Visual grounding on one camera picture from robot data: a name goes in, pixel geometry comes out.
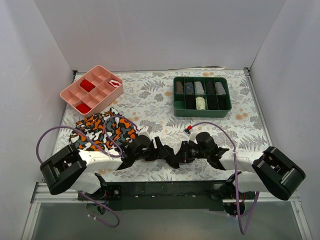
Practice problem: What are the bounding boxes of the black underwear beige waistband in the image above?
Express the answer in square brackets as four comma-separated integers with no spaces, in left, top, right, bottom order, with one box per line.
[165,146,183,169]

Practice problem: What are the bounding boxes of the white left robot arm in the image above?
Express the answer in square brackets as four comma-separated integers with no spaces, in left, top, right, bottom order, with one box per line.
[39,135,170,200]

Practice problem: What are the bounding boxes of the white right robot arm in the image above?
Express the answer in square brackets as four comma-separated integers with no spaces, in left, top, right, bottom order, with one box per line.
[175,132,306,201]

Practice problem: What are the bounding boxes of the orange camouflage patterned garment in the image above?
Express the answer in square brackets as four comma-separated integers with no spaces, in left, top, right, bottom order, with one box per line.
[75,107,138,151]

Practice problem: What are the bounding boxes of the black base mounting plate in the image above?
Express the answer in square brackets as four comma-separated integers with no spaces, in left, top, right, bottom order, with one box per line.
[77,181,257,216]

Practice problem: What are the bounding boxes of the cream rolled socks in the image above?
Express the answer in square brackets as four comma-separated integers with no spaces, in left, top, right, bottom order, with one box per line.
[195,96,206,110]

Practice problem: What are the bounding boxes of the black rolled socks front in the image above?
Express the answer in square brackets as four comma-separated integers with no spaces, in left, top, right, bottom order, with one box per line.
[185,95,197,110]

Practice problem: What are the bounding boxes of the black rolled socks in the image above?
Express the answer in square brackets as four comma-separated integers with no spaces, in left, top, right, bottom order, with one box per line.
[205,81,216,95]
[185,95,197,110]

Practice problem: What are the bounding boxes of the green compartment tray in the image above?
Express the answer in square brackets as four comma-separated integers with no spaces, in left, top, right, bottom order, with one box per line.
[173,76,232,118]

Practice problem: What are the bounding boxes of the floral fern table mat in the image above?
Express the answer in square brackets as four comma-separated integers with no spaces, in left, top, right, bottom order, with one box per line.
[47,69,278,183]

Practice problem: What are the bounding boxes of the grey white rolled socks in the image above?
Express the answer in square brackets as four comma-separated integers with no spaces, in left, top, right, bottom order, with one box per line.
[194,81,205,95]

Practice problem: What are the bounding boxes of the white patterned rolled socks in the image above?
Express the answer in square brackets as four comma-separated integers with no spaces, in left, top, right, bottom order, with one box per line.
[215,81,227,95]

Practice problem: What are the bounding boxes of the black rolled socks back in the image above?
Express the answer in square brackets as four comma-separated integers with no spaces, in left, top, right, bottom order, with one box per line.
[205,81,216,95]

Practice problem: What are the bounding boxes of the blue striped rolled socks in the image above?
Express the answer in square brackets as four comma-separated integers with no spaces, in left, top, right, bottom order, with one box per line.
[184,81,195,95]

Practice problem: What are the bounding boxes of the grey brown rolled socks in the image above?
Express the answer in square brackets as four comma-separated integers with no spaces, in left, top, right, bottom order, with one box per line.
[175,81,184,95]

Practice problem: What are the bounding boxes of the red white rolled garment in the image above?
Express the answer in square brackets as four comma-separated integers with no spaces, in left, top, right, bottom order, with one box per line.
[108,79,121,88]

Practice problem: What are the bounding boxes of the red rolled garment front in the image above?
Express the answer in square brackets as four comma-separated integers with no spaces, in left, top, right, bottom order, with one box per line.
[76,103,91,115]

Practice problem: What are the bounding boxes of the pink compartment tray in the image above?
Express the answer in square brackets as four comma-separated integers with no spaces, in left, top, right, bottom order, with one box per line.
[60,65,124,118]

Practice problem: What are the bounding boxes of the red rolled garment back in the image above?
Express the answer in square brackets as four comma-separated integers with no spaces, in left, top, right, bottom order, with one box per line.
[80,79,96,92]

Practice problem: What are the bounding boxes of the aluminium frame rail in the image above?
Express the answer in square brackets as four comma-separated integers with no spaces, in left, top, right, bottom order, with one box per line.
[22,183,312,240]

